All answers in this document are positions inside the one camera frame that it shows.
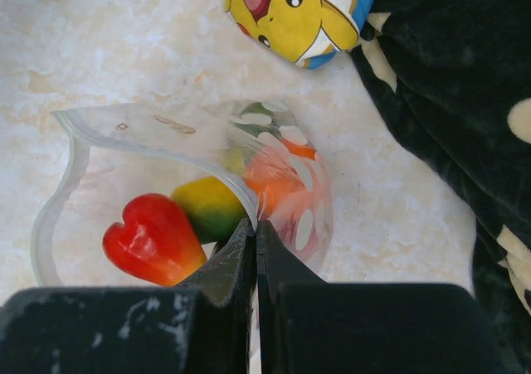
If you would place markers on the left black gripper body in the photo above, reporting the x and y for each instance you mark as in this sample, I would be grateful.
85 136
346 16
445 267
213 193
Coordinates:
103 331

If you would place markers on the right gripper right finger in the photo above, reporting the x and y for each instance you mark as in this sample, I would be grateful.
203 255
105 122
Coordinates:
308 325

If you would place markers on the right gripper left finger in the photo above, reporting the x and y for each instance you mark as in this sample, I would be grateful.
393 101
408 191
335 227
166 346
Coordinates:
218 323

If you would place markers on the yellow green toy citrus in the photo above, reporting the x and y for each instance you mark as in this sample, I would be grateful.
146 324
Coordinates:
212 208

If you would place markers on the orange toy fruit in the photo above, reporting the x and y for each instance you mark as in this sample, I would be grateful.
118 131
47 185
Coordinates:
289 179

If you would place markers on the clear dotted zip top bag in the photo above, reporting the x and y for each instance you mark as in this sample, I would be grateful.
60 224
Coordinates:
119 152

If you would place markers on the green orange toy mango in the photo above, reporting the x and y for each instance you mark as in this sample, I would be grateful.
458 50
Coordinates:
243 143

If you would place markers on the blue yellow pikachu cloth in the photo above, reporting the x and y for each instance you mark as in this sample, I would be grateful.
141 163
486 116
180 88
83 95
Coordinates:
307 33

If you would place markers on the black floral pillow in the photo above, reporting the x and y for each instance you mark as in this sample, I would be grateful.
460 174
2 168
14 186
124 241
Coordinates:
451 81

